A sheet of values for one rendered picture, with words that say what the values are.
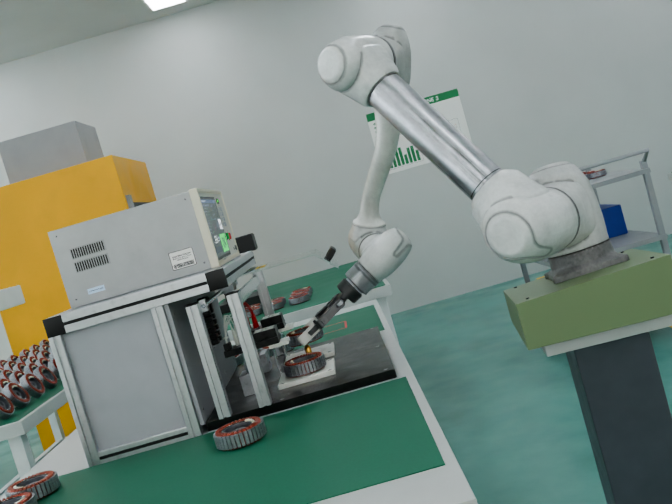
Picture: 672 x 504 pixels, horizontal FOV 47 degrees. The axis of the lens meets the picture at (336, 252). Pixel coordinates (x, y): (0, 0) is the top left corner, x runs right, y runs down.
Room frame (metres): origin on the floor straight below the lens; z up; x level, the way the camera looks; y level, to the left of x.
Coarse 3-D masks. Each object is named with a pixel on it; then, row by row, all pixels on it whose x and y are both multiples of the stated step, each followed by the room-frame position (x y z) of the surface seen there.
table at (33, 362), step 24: (0, 360) 4.30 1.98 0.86; (24, 360) 4.24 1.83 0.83; (48, 360) 3.79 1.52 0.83; (0, 384) 3.24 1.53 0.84; (24, 384) 3.13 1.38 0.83; (48, 384) 3.30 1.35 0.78; (0, 408) 2.83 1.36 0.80; (24, 408) 3.00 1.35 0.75; (48, 408) 2.98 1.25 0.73; (0, 432) 2.73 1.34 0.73; (24, 432) 2.73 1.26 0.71; (24, 456) 2.77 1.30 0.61
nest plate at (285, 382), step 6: (330, 360) 2.05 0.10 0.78; (330, 366) 1.98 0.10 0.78; (318, 372) 1.95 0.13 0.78; (324, 372) 1.93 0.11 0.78; (330, 372) 1.93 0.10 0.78; (282, 378) 2.00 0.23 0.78; (288, 378) 1.98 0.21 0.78; (294, 378) 1.96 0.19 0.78; (300, 378) 1.94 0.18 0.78; (306, 378) 1.93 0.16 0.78; (312, 378) 1.93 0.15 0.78; (318, 378) 1.93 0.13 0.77; (282, 384) 1.93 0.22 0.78; (288, 384) 1.93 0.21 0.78; (294, 384) 1.93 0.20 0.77
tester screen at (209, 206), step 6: (204, 204) 1.98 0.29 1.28; (210, 204) 2.08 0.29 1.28; (204, 210) 1.95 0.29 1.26; (210, 210) 2.05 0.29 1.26; (216, 210) 2.16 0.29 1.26; (210, 216) 2.02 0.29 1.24; (216, 216) 2.12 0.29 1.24; (210, 222) 1.99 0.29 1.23; (210, 228) 1.96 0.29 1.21; (216, 228) 2.06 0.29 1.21; (216, 234) 2.03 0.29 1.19; (216, 246) 1.97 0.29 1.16; (222, 246) 2.07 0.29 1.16; (216, 252) 1.94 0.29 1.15; (222, 252) 2.04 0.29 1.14
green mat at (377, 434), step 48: (384, 384) 1.76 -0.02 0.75; (288, 432) 1.60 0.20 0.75; (336, 432) 1.50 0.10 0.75; (384, 432) 1.41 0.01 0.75; (96, 480) 1.66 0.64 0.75; (144, 480) 1.55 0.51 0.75; (192, 480) 1.46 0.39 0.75; (240, 480) 1.38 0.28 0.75; (288, 480) 1.30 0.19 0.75; (336, 480) 1.24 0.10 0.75; (384, 480) 1.18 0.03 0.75
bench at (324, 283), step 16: (320, 272) 5.29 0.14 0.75; (336, 272) 4.94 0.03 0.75; (272, 288) 5.13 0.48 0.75; (288, 288) 4.80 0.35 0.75; (320, 288) 4.26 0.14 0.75; (336, 288) 4.03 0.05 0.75; (384, 288) 3.57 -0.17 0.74; (288, 304) 3.93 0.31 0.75; (304, 304) 3.74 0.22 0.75; (320, 304) 3.58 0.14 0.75; (352, 304) 3.57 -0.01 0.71; (384, 304) 3.61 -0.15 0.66; (288, 320) 3.58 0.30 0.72
